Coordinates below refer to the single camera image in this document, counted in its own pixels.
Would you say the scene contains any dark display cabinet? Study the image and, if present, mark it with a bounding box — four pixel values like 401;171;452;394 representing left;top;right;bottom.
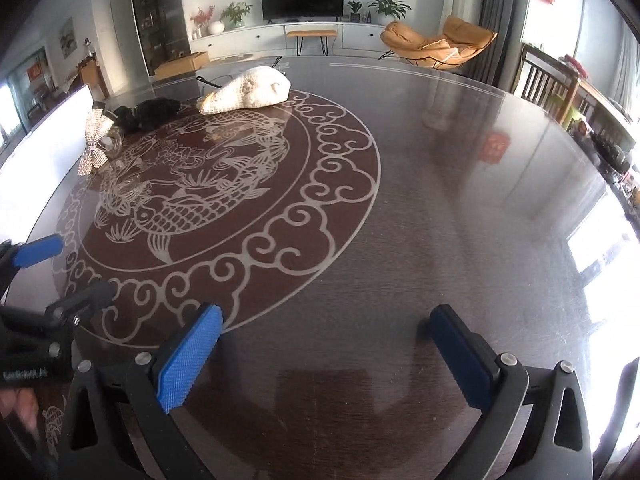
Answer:
128;0;192;77

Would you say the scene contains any silver glitter bow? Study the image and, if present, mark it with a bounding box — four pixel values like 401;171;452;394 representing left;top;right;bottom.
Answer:
77;107;117;177

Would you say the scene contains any black flat television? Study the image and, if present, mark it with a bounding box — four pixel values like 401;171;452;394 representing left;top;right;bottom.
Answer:
260;0;345;22

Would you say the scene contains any orange lounge chair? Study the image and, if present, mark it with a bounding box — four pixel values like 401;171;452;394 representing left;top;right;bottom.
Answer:
378;15;499;71

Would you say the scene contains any cluttered wooden sideboard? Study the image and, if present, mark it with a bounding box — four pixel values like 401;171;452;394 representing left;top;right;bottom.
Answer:
564;54;640;202

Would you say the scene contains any bushy green potted plant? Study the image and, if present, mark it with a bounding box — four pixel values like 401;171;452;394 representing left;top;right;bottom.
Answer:
220;1;254;30

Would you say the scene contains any white sheer curtain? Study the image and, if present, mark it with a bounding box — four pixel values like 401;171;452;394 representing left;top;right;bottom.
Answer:
610;15;640;122

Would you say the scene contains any red flower arrangement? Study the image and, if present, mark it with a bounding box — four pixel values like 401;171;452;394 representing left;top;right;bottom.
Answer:
190;5;216;39

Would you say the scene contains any wooden bench with metal legs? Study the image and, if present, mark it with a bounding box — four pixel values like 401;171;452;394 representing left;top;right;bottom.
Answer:
286;29;339;57

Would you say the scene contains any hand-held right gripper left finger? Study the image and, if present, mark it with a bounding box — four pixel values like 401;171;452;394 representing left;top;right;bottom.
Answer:
50;303;224;480

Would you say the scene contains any person's left hand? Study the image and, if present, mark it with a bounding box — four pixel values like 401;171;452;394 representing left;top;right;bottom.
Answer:
0;387;41;442

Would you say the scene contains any white television cabinet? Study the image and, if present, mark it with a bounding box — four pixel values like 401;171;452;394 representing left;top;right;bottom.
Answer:
190;21;397;61

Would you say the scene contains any framed wall picture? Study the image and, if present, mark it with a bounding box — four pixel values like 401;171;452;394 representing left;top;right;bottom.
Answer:
59;17;77;59

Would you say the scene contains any black fabric pouch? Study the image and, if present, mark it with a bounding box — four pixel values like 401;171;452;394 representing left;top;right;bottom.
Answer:
112;99;183;134

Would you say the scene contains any brown cardboard box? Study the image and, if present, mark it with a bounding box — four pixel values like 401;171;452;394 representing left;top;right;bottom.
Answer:
154;51;210;81

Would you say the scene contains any dark wooden slatted chair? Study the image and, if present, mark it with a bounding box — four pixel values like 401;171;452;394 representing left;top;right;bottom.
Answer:
512;43;582;122

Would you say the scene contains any large green potted plant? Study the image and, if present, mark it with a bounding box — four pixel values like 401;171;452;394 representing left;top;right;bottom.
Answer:
367;0;412;25

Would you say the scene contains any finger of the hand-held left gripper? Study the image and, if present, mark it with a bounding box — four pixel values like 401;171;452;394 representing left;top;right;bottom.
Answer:
44;280;115;327
0;233;65;293

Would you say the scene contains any dark patterned glass desktop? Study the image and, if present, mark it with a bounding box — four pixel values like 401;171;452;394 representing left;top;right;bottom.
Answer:
0;55;640;480

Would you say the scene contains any white storage box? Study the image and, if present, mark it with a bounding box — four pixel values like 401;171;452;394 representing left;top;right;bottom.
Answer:
0;84;96;247

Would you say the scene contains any grey curtain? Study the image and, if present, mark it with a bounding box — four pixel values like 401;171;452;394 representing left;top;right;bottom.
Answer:
472;0;532;92

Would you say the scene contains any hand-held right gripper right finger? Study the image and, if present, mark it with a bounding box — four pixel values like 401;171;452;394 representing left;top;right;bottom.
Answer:
429;304;593;480

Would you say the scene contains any beige knitted hat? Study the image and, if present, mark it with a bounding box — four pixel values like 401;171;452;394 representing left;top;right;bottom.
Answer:
196;67;292;115

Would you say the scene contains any white door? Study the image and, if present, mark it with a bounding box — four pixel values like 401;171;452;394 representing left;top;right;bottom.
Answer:
109;0;135;88

